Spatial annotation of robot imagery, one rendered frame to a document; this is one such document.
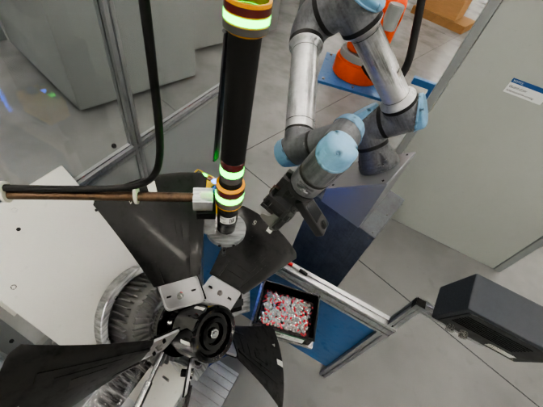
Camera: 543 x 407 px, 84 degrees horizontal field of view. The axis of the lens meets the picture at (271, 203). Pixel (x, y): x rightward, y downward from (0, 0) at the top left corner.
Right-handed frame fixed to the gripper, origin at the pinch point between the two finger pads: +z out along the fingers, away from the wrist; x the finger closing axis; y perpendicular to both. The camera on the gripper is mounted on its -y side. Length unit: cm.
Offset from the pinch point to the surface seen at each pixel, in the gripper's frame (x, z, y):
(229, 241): 24.5, -22.6, 7.7
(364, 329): -14, 36, -59
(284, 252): 1.3, 4.5, -7.2
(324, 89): -320, 135, 30
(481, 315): -7, -17, -55
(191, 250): 22.9, -6.3, 12.6
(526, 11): -156, -51, -36
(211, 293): 23.3, 5.7, 3.0
